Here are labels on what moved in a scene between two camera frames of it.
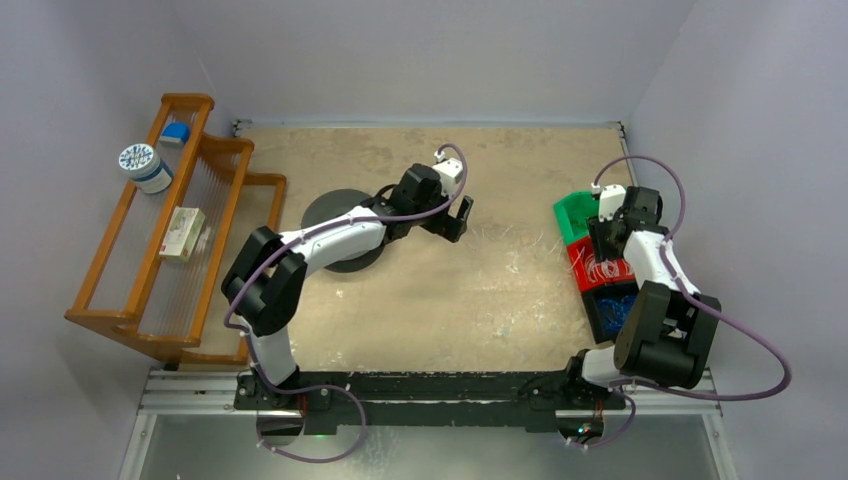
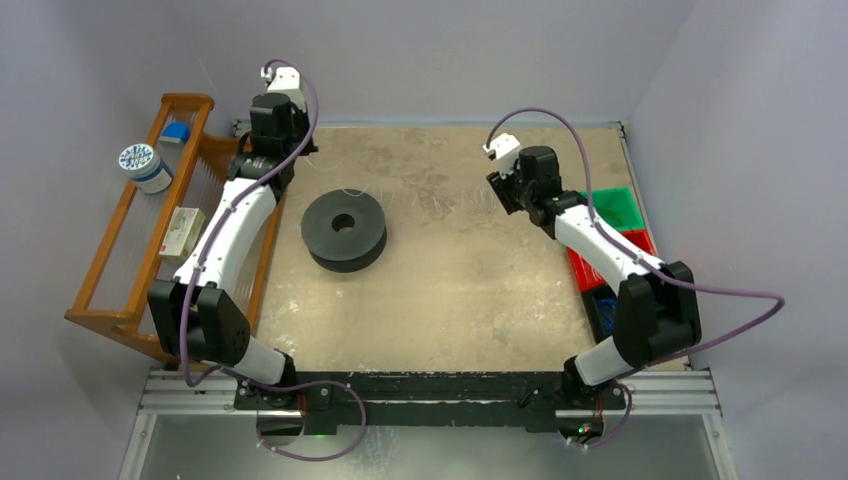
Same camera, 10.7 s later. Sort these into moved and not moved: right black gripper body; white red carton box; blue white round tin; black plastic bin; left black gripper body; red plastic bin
Moved: left black gripper body; right black gripper body
Not moved: blue white round tin; white red carton box; red plastic bin; black plastic bin
